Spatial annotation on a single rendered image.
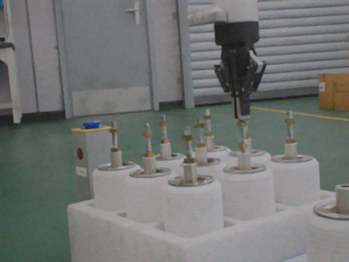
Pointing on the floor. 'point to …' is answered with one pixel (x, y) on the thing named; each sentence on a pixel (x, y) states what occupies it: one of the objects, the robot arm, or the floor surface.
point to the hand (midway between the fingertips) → (240, 107)
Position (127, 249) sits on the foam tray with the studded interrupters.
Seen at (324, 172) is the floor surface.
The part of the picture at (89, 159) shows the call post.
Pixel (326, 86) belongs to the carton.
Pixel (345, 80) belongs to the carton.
